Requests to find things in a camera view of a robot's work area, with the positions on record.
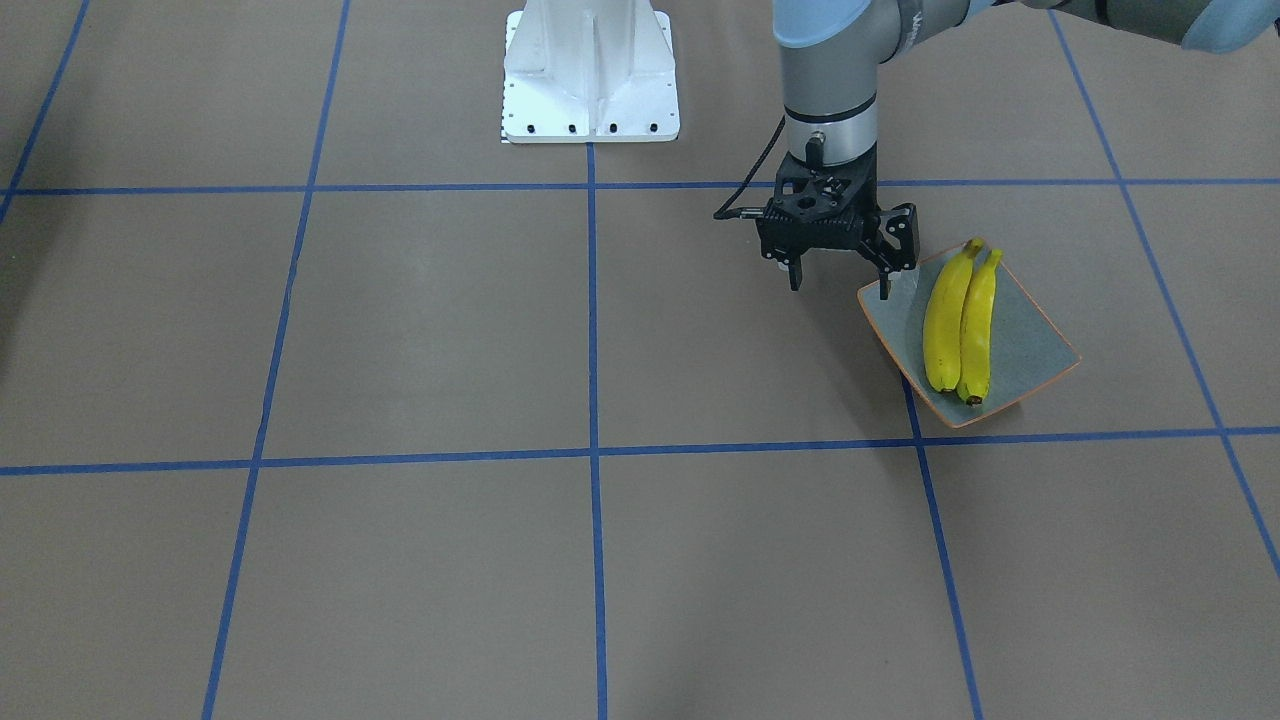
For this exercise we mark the yellow banana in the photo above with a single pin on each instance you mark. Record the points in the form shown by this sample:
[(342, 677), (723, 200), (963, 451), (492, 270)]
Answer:
[(941, 333), (977, 331)]

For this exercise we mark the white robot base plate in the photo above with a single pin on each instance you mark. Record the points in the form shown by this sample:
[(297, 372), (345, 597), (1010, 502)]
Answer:
[(589, 72)]

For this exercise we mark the grey square plate orange rim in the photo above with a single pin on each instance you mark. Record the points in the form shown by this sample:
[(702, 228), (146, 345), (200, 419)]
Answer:
[(1028, 352)]

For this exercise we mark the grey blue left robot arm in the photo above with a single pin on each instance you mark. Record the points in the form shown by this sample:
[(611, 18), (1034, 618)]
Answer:
[(832, 52)]

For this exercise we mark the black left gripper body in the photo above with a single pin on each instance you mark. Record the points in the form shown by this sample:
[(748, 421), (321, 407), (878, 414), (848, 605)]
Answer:
[(899, 236)]

